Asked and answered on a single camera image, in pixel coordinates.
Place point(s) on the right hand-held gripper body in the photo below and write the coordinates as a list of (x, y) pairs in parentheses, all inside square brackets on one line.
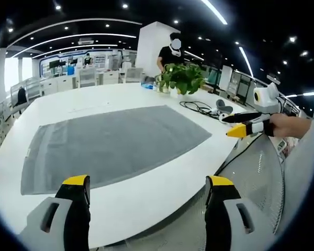
[(267, 98)]

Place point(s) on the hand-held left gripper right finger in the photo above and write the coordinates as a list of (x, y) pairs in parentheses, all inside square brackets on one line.
[(225, 209)]

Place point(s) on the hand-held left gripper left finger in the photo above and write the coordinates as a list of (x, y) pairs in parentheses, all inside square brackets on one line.
[(68, 209)]

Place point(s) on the grey towel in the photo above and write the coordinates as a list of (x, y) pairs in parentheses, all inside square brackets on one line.
[(112, 141)]

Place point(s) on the person's right hand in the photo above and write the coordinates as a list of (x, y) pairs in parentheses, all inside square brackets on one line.
[(287, 126)]

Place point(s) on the grey headset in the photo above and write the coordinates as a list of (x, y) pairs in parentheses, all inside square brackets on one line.
[(223, 105)]

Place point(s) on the white mesh chair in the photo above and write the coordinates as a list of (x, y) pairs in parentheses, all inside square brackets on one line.
[(261, 177)]

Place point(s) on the white table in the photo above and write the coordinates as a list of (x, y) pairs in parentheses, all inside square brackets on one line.
[(136, 204)]

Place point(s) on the green potted plant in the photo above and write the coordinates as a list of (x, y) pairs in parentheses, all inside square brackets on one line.
[(183, 78)]

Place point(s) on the blue tissue packet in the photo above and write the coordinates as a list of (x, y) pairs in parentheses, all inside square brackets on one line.
[(148, 84)]

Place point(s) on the white office chair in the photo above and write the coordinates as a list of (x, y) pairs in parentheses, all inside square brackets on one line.
[(87, 77), (133, 74)]

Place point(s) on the black backpack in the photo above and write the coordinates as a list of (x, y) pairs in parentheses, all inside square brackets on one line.
[(20, 97)]

